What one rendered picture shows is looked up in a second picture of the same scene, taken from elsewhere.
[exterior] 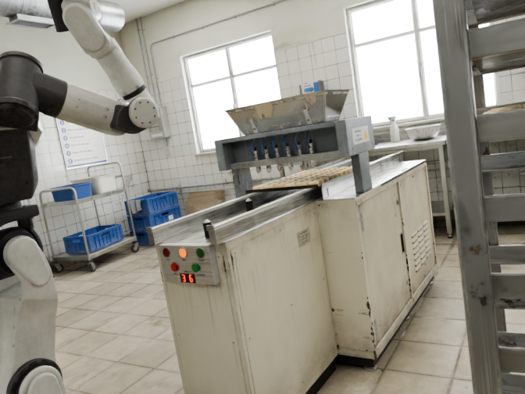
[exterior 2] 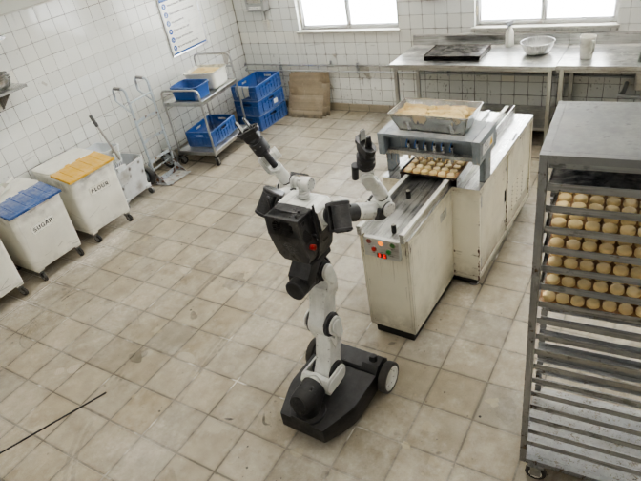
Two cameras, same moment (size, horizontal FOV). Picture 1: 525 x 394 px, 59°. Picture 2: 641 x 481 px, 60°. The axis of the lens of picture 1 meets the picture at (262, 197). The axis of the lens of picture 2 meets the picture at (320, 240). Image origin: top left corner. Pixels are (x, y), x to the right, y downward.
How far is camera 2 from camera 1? 201 cm
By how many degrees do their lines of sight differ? 26
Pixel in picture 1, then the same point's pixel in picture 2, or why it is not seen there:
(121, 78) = (380, 196)
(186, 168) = (286, 45)
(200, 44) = not seen: outside the picture
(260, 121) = (414, 124)
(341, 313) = (460, 253)
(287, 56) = not seen: outside the picture
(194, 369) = (378, 296)
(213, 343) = (393, 286)
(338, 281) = (461, 236)
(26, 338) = (327, 304)
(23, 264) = (329, 277)
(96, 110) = (370, 215)
